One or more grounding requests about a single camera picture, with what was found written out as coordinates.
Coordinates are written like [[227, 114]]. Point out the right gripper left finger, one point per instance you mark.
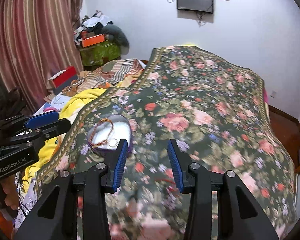
[[54, 216]]

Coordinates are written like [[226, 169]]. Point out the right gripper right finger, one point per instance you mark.
[[240, 216]]

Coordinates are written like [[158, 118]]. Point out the purple heart-shaped tin box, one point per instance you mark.
[[105, 135]]

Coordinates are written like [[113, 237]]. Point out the green patterned box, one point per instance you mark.
[[99, 54]]

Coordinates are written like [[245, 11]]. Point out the striped patchwork quilt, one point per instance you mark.
[[113, 73]]

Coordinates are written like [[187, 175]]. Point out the small black wall monitor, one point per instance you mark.
[[205, 6]]

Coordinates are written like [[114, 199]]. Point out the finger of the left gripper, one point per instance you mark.
[[35, 122], [43, 133]]

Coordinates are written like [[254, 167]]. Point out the white wall socket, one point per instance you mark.
[[273, 94]]

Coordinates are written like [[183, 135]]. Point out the orange shoe box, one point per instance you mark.
[[93, 40]]

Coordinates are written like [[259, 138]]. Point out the striped red curtain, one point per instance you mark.
[[36, 42]]

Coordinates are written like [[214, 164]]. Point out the floral green bedspread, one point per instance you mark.
[[214, 110]]

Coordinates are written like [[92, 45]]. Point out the red and white box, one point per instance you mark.
[[63, 78]]

